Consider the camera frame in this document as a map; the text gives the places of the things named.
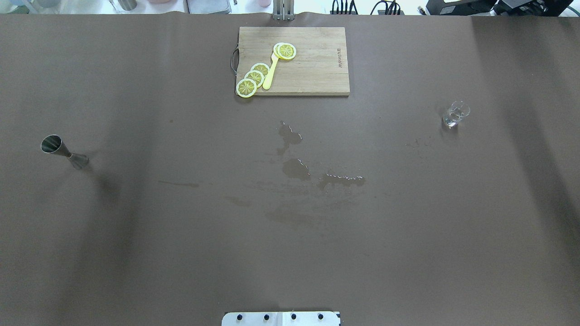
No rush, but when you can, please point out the clear shot glass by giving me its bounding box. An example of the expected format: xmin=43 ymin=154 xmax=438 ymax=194
xmin=442 ymin=101 xmax=471 ymax=129

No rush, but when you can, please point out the steel jigger measuring cup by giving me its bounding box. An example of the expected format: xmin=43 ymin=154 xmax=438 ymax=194
xmin=41 ymin=134 xmax=89 ymax=170

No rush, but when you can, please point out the middle lemon slice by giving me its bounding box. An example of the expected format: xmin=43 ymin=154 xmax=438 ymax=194
xmin=244 ymin=70 xmax=265 ymax=87

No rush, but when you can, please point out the upper lemon slice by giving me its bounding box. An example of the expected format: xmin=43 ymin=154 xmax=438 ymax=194
xmin=251 ymin=62 xmax=270 ymax=77

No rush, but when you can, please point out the wooden cutting board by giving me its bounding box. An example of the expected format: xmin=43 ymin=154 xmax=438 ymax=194
xmin=236 ymin=27 xmax=350 ymax=96

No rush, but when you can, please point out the aluminium frame post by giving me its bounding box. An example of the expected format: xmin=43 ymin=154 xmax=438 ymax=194
xmin=272 ymin=0 xmax=295 ymax=21

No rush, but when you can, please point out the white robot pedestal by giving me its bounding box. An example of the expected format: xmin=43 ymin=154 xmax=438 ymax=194
xmin=221 ymin=311 xmax=342 ymax=326

